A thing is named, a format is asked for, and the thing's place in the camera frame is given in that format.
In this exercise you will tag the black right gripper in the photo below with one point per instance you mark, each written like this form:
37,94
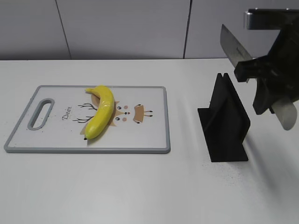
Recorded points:
280,69

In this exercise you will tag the yellow plastic banana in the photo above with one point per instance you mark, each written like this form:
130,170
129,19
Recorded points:
104,112

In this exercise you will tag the black knife stand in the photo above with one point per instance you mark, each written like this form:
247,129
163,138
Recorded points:
225,123

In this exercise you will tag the white grey-rimmed cutting board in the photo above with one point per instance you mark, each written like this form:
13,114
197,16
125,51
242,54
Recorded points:
56,115

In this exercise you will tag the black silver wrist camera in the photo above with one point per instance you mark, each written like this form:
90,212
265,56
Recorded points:
269,19

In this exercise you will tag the knife with white handle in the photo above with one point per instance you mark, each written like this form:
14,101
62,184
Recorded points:
284,109

